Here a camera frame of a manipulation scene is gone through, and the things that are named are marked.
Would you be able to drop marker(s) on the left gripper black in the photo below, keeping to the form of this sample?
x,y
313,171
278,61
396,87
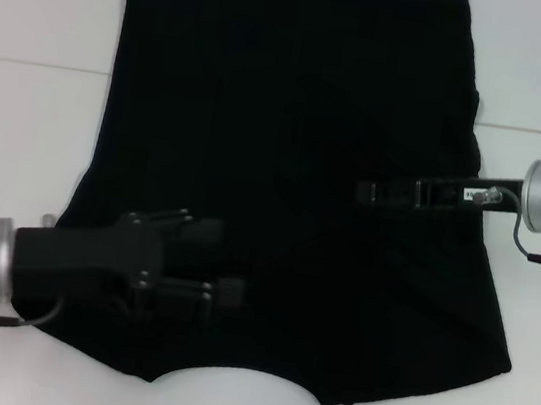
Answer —
x,y
92,253

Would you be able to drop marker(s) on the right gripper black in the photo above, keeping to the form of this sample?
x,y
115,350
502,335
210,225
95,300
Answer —
x,y
452,198

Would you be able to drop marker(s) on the black shirt with white print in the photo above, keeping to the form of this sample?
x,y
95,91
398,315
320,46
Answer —
x,y
286,89

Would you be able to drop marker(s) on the left gripper silver connector stub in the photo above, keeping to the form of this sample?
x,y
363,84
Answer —
x,y
48,221

